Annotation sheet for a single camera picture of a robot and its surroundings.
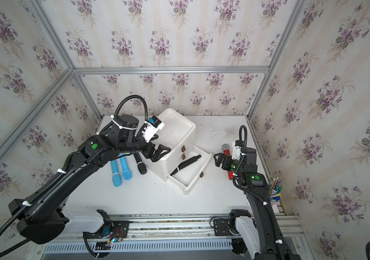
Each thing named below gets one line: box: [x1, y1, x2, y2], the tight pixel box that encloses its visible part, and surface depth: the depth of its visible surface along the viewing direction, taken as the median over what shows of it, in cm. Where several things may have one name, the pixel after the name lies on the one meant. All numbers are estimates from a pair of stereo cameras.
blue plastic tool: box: [119, 153, 132, 181], surface depth 90 cm
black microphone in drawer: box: [169, 154, 202, 177], surface depth 94 cm
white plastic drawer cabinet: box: [141, 107, 196, 182], surface depth 82 cm
